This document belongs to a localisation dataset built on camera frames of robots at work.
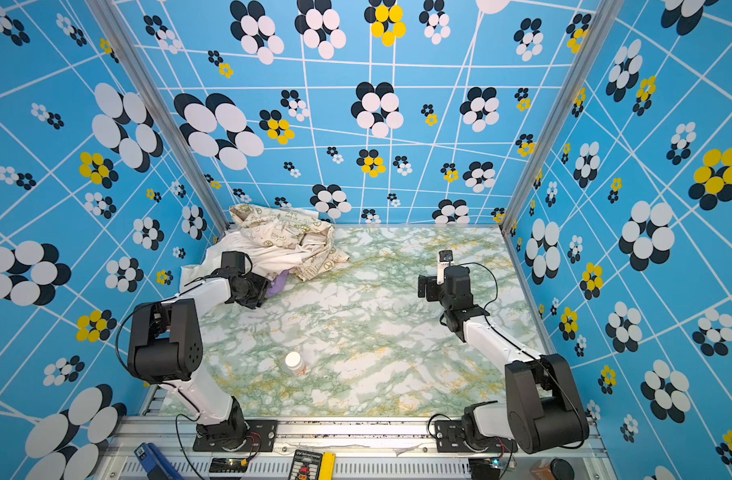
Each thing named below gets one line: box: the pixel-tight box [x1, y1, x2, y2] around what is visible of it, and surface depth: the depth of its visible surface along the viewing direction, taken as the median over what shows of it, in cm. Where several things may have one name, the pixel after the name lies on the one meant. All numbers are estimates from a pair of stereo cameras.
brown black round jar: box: [530, 457, 575, 480], surface depth 63 cm
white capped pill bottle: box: [284, 351, 308, 377], surface depth 80 cm
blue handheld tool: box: [134, 442, 185, 480], surface depth 69 cm
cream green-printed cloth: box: [230, 204, 350, 281], surface depth 105 cm
